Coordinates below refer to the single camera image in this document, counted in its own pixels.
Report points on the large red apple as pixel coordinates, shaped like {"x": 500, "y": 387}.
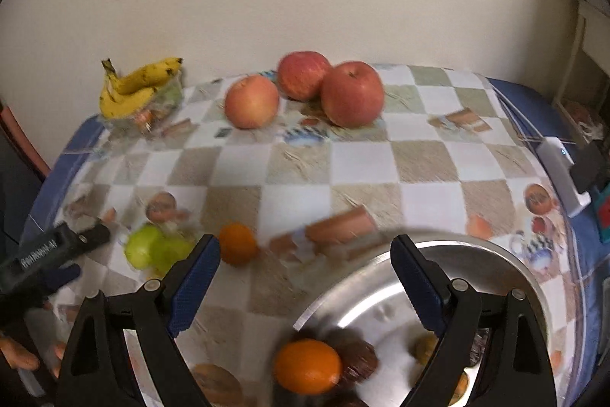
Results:
{"x": 352, "y": 94}

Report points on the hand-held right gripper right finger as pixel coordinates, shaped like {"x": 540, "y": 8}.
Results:
{"x": 422, "y": 290}

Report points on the round steel basin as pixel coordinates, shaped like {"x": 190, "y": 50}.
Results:
{"x": 381, "y": 307}

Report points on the person's left hand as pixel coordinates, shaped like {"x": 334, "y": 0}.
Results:
{"x": 19, "y": 354}

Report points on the white power strip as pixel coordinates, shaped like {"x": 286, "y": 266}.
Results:
{"x": 560, "y": 171}

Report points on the pale pink apple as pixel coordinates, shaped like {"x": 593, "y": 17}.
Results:
{"x": 251, "y": 102}

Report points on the black power adapter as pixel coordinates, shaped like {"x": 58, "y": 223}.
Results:
{"x": 588, "y": 166}

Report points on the white plastic chair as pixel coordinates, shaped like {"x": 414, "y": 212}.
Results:
{"x": 588, "y": 63}

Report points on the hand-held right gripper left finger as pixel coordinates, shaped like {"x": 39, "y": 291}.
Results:
{"x": 193, "y": 290}

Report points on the clear plastic snack bag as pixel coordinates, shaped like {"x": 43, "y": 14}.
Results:
{"x": 159, "y": 114}

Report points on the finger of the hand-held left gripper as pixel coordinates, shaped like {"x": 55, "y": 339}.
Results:
{"x": 90, "y": 237}
{"x": 62, "y": 277}

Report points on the yellow banana bunch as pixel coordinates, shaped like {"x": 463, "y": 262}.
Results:
{"x": 131, "y": 90}

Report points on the large orange with stem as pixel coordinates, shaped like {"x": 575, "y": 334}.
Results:
{"x": 307, "y": 366}

